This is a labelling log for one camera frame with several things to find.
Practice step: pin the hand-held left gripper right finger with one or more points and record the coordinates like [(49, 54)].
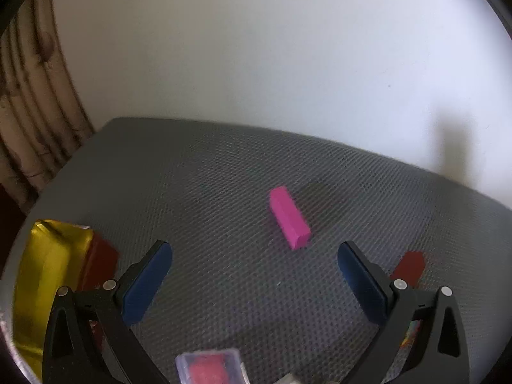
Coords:
[(360, 284)]

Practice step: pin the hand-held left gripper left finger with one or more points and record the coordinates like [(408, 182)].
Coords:
[(146, 284)]

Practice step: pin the pink rectangular block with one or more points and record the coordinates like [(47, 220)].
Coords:
[(288, 216)]

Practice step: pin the clear lip gloss tube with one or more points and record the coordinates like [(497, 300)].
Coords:
[(208, 370)]

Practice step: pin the gold tin box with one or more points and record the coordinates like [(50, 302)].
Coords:
[(40, 280)]

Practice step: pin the dark red block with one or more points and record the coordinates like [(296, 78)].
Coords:
[(410, 266)]

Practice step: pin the grey mesh chair seat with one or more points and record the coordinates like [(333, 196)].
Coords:
[(200, 192)]

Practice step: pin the white block with zigzag end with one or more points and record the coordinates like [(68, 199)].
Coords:
[(288, 379)]

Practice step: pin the beige patterned curtain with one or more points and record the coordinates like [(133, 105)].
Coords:
[(36, 120)]

